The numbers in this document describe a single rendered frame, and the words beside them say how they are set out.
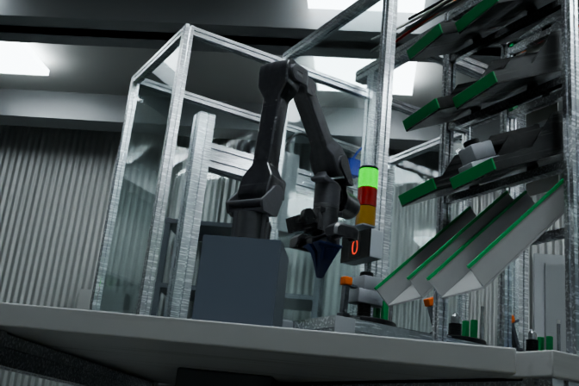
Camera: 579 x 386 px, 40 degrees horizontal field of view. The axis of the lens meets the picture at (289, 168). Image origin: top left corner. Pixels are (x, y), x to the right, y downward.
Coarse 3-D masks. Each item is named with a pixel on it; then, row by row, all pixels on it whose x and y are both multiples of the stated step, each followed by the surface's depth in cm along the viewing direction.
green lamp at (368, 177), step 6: (366, 168) 200; (372, 168) 200; (360, 174) 201; (366, 174) 200; (372, 174) 200; (360, 180) 200; (366, 180) 199; (372, 180) 199; (360, 186) 200; (372, 186) 199
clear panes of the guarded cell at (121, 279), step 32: (160, 64) 277; (160, 96) 267; (128, 128) 293; (160, 128) 258; (224, 128) 316; (256, 128) 324; (128, 160) 282; (160, 160) 250; (416, 160) 339; (128, 192) 272; (224, 192) 309; (128, 224) 262; (224, 224) 306; (416, 224) 328; (128, 256) 254; (160, 256) 290; (128, 288) 246; (160, 288) 287; (192, 288) 293; (416, 320) 313; (448, 320) 296
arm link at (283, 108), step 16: (272, 64) 158; (288, 64) 156; (272, 80) 156; (288, 80) 155; (272, 96) 155; (288, 96) 156; (272, 112) 154; (272, 128) 152; (256, 144) 152; (272, 144) 151; (256, 160) 151; (272, 160) 150; (256, 176) 148; (272, 176) 147; (240, 192) 148; (256, 192) 146
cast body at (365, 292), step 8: (360, 272) 171; (368, 272) 170; (360, 280) 169; (368, 280) 168; (376, 280) 169; (360, 288) 167; (368, 288) 168; (352, 296) 168; (360, 296) 166; (368, 296) 167; (376, 296) 168; (376, 304) 168
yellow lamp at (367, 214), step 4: (360, 208) 197; (364, 208) 197; (368, 208) 197; (372, 208) 197; (360, 212) 197; (364, 212) 196; (368, 212) 196; (372, 212) 197; (356, 216) 198; (360, 216) 196; (364, 216) 196; (368, 216) 196; (372, 216) 197; (356, 220) 197; (360, 220) 196; (364, 220) 196; (368, 220) 196; (372, 220) 196; (356, 224) 197; (372, 224) 196
